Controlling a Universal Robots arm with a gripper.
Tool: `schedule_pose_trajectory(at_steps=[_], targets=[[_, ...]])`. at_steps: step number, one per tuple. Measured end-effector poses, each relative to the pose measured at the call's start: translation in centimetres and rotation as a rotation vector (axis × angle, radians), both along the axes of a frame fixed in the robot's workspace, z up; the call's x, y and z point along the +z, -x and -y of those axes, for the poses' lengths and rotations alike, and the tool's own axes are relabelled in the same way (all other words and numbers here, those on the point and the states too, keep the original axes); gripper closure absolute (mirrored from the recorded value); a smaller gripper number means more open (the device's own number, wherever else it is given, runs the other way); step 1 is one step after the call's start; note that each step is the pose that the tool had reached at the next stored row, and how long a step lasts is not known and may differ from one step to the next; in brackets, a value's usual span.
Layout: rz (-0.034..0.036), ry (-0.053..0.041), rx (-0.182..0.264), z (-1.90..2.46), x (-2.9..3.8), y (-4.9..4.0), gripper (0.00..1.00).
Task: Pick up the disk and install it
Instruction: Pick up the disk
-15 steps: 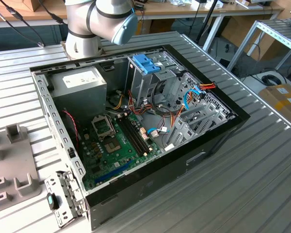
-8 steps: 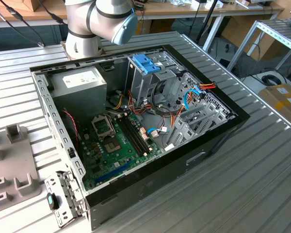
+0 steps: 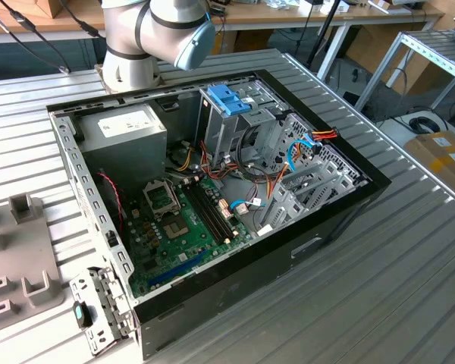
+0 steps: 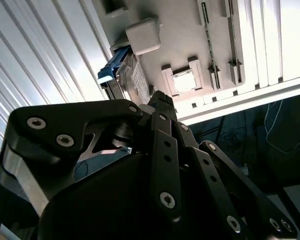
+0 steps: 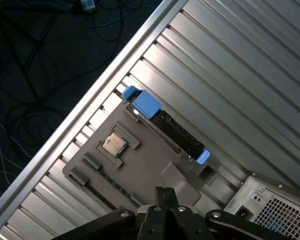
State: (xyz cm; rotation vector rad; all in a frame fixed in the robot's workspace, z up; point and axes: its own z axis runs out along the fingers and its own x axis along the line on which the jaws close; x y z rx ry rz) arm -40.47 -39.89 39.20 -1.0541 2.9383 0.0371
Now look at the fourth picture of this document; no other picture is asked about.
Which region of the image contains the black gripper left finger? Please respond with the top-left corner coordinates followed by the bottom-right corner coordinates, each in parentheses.
top-left (0, 90), bottom-right (184, 224)

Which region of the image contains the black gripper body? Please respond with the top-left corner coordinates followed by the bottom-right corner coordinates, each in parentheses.
top-left (36, 151), bottom-right (241, 240)

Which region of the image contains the hard disk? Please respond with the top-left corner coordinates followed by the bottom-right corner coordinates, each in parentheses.
top-left (96, 44), bottom-right (155, 107)

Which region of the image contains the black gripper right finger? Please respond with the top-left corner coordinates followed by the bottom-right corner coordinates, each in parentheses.
top-left (175, 121), bottom-right (299, 240)

